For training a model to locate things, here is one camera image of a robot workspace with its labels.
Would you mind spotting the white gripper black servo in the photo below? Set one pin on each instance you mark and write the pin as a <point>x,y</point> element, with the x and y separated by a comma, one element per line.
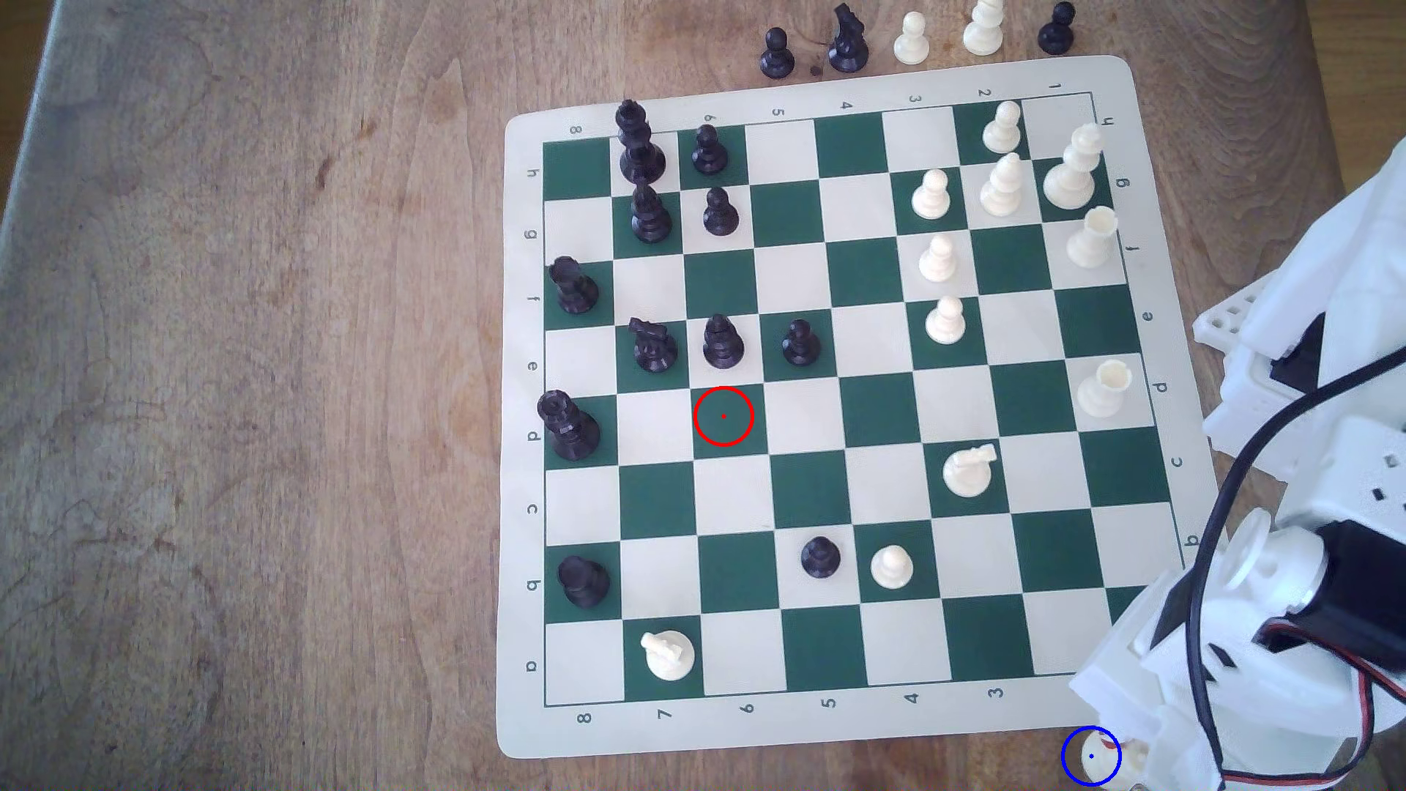
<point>1128,699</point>

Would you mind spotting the black rook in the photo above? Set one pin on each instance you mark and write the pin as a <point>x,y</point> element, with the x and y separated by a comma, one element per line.
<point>583,581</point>

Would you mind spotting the white pawn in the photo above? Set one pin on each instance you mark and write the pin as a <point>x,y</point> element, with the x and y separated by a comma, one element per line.
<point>937,261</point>
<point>1112,760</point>
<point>892,567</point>
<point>1002,131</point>
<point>931,199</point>
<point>911,44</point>
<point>945,323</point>

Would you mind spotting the black pawn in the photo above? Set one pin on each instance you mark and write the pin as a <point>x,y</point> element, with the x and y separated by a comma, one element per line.
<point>801,345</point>
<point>821,558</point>
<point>1057,35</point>
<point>777,55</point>
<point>710,155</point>
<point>720,215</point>

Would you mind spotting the white knight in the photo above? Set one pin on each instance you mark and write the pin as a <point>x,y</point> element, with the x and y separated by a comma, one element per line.
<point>669,656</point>
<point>969,474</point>

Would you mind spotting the black king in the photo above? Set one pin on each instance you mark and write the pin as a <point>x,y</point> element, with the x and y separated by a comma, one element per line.
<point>640,156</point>

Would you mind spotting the white bishop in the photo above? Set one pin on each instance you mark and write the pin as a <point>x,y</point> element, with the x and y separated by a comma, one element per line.
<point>1002,190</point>
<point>983,33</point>

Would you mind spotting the black knight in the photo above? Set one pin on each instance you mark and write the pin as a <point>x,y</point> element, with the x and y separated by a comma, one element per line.
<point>654,347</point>
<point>847,46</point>

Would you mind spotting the black bishop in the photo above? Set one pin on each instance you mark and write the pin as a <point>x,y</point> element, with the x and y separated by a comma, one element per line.
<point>722,345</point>
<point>650,221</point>

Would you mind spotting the black queen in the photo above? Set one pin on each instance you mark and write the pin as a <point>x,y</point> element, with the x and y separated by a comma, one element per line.
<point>570,430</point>

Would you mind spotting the green white chess board mat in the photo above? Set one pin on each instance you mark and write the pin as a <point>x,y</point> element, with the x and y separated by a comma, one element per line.
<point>813,417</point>

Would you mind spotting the black knight left edge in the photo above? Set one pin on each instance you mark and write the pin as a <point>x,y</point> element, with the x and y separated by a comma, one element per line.
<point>572,289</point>

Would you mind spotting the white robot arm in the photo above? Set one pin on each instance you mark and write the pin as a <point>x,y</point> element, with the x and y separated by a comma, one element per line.
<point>1362,275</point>

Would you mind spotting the white rook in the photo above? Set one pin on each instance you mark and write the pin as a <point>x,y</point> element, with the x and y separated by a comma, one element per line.
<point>1103,391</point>
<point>1093,243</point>

